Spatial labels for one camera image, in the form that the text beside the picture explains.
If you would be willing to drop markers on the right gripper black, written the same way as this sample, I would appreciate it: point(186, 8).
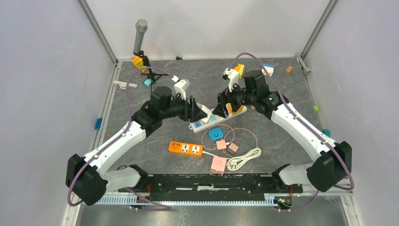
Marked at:
point(223, 98)

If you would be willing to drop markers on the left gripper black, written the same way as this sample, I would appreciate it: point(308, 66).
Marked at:
point(191, 112)

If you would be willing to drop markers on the white multicolour power strip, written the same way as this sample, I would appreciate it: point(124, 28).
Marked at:
point(198, 126)

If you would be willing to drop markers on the large pink cube adapter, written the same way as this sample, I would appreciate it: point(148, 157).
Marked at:
point(218, 165)

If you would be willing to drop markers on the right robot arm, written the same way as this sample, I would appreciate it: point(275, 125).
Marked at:
point(331, 166)

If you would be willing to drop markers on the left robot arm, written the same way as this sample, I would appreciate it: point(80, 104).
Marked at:
point(88, 177)

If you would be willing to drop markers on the blue socket adapter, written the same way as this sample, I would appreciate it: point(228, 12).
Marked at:
point(215, 134)

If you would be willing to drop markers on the orange power strip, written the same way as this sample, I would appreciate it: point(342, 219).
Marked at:
point(185, 148)

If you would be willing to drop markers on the small pink charger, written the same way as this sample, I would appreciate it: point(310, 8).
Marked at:
point(221, 144)

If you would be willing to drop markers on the orange green toy blocks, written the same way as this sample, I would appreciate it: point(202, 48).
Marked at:
point(240, 68)

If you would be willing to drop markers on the dusty pink usb adapter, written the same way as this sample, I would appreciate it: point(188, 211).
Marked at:
point(232, 149)

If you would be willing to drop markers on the teal small cube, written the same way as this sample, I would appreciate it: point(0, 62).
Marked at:
point(148, 82)

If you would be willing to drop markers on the white blue toy block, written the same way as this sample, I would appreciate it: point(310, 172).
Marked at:
point(268, 69)

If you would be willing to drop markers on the brown wooden block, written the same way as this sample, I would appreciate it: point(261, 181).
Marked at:
point(289, 70)

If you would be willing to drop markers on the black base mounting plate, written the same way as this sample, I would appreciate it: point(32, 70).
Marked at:
point(212, 187)

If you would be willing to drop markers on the white flat plastic piece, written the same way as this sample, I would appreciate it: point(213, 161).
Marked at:
point(123, 85)

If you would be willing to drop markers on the grey microphone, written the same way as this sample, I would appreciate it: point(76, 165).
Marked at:
point(141, 28)

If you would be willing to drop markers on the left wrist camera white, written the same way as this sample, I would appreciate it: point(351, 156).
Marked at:
point(181, 86)

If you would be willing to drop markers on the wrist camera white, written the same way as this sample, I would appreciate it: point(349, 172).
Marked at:
point(181, 86)
point(232, 76)

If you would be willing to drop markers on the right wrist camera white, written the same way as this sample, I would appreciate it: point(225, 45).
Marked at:
point(232, 76)

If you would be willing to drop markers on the blue clip left rail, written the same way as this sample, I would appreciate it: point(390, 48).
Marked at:
point(98, 123)

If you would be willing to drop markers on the teal clip right rail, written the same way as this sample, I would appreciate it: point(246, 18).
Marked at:
point(326, 132)

